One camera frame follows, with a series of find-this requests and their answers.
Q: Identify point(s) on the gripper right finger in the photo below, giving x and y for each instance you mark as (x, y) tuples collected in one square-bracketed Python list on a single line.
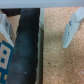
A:
[(69, 32)]

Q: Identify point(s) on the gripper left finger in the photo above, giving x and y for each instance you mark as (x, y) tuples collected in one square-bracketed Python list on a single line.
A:
[(4, 24)]

